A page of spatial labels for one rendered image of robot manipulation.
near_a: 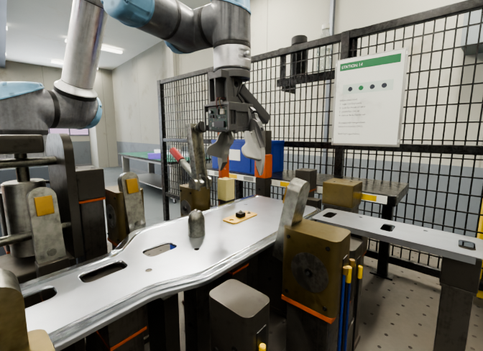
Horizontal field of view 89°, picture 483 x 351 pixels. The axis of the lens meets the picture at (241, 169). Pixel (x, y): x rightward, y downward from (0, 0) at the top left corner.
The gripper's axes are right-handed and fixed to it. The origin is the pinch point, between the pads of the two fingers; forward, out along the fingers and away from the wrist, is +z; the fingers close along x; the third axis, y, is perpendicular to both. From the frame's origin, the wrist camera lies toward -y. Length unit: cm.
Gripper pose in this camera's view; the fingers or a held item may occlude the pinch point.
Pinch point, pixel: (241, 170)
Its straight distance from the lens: 54.4
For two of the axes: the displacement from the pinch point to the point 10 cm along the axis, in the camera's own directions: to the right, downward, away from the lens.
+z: 0.2, 9.9, 1.6
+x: 7.5, 0.9, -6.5
